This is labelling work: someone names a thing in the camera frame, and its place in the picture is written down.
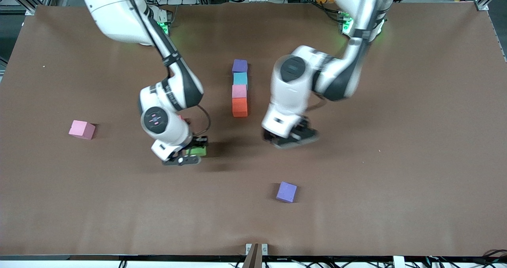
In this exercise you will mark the light blue foam cube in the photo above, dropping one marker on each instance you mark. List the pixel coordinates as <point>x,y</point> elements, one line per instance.
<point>240,78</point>

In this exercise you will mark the white post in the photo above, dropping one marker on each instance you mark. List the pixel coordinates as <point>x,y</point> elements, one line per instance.
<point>396,262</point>

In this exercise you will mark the orange foam cube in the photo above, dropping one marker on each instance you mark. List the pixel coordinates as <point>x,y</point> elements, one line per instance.
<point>240,107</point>

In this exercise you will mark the pink foam cube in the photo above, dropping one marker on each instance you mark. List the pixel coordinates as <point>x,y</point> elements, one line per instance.
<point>81,128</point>
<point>239,91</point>

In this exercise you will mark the red foam cube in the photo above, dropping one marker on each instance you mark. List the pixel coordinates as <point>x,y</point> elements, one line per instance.
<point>184,119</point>

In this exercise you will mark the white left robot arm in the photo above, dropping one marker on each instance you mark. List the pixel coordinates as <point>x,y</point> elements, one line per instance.
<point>293,90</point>

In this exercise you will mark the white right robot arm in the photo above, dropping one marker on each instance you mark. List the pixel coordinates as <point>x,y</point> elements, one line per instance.
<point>119,18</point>

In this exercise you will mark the silver metal bracket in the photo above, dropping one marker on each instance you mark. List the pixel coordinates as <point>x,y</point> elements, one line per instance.
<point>248,247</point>

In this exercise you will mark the green foam cube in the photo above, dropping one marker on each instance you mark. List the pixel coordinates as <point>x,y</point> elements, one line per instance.
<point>198,152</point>

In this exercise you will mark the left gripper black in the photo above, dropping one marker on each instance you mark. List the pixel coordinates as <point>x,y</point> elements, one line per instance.
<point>304,130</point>

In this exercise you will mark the purple foam cube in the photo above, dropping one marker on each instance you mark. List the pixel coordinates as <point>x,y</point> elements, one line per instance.
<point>240,66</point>
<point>286,191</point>

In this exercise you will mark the brown table cover sheet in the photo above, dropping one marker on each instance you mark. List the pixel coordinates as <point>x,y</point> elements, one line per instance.
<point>119,220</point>

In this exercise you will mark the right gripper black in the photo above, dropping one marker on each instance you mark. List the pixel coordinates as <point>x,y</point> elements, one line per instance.
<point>199,142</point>

